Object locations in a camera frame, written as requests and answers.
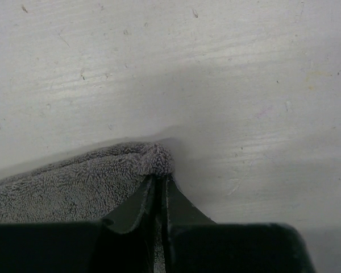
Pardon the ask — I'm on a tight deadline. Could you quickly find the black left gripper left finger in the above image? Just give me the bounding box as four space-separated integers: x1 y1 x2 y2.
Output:
0 176 155 272

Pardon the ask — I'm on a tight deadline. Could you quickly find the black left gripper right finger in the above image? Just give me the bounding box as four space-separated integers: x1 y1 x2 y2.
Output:
161 175 316 273

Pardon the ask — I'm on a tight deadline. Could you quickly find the grey terry towel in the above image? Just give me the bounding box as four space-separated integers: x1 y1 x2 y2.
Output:
0 141 176 273

